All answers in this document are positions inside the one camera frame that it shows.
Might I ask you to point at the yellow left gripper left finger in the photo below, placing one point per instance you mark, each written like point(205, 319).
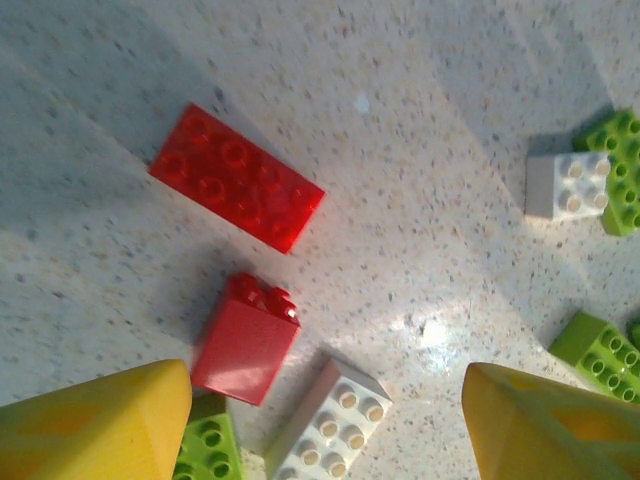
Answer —
point(85, 430)

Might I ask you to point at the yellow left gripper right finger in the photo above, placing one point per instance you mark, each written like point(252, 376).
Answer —
point(550, 435)

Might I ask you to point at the green lego brick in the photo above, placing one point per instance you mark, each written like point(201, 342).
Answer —
point(210, 445)
point(635, 331)
point(595, 350)

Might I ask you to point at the red square lego brick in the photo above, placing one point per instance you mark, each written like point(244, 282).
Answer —
point(240, 350)

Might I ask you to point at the white long lego brick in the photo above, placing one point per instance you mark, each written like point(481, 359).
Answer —
point(330, 430)

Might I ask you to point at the yellow-green packets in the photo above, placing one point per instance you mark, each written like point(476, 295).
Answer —
point(622, 165)

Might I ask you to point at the white square lego brick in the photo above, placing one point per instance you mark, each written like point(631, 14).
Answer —
point(570, 187)

